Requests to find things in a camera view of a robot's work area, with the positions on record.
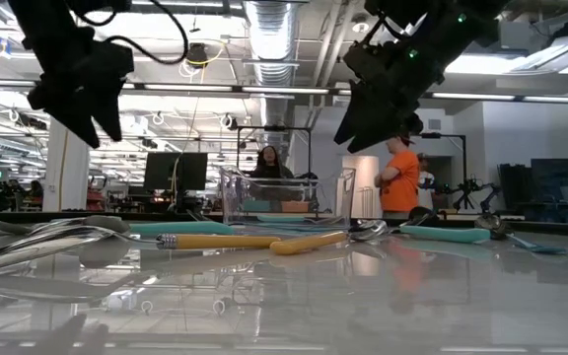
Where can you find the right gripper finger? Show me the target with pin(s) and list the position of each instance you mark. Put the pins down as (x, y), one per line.
(387, 129)
(358, 113)

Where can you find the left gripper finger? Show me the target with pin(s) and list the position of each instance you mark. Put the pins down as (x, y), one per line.
(82, 123)
(110, 111)

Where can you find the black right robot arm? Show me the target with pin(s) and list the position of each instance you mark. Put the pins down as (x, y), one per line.
(476, 24)

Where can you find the black tabletop robot arm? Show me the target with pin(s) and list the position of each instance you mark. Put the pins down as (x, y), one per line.
(466, 190)

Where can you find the white pillar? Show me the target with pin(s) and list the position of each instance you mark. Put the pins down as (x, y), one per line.
(74, 177)

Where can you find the clear plastic bin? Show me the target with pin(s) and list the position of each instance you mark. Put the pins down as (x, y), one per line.
(333, 197)

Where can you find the black monitor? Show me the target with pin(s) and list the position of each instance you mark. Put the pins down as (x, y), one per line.
(175, 170)

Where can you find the black ceiling device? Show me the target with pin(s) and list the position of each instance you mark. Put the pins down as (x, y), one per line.
(196, 54)

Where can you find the orange box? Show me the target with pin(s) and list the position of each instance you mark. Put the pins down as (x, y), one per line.
(295, 206)

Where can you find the teal box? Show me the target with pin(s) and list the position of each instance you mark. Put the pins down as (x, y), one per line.
(255, 206)

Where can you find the black equipment rack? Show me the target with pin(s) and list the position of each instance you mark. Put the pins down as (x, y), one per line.
(550, 182)

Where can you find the frame light bar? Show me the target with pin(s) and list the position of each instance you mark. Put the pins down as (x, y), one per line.
(284, 90)

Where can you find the silver ventilation duct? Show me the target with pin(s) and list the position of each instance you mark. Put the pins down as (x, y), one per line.
(271, 39)

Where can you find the black metal table frame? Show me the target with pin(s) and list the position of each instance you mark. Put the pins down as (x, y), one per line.
(165, 217)

